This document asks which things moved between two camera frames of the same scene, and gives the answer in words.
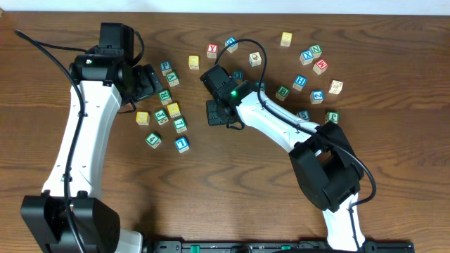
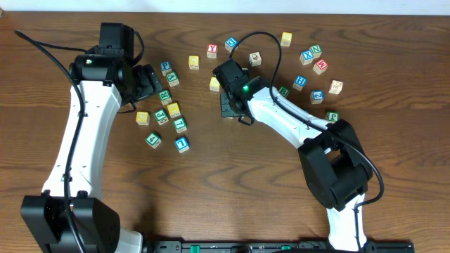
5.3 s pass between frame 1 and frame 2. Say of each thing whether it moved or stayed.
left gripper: stayed
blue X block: stayed
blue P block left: stayed
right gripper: moved
